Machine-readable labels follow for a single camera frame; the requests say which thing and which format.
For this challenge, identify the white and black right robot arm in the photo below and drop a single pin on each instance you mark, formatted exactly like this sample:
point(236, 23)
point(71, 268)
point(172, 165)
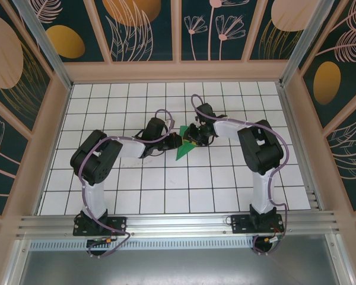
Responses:
point(264, 193)

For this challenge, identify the aluminium corner post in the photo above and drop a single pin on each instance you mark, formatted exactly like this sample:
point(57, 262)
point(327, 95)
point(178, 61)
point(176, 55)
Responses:
point(305, 44)
point(46, 47)

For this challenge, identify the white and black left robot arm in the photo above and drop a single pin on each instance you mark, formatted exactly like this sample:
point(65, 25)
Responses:
point(95, 197)

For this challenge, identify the aluminium side strut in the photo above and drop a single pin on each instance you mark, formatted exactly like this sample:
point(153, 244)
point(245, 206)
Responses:
point(341, 267)
point(16, 267)

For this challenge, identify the grey metal sheet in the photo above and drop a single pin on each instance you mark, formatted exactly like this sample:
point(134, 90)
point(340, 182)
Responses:
point(178, 267)

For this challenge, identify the green paper sheet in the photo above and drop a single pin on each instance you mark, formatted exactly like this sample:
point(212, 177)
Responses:
point(182, 153)

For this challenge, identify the yellow power connector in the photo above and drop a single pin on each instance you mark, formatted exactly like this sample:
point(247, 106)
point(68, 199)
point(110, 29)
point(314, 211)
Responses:
point(108, 239)
point(268, 240)

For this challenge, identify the aluminium side rail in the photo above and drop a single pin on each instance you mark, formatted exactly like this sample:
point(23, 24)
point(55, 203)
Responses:
point(299, 148)

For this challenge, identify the long aluminium base rail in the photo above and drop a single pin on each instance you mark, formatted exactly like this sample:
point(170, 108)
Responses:
point(178, 222)

